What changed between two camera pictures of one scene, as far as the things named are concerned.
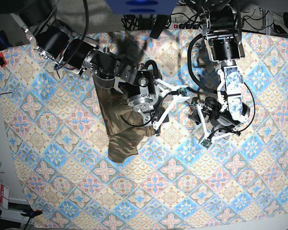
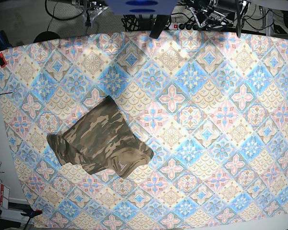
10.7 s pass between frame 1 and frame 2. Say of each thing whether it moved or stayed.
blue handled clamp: stayed
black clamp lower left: stayed
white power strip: stayed
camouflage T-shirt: moved
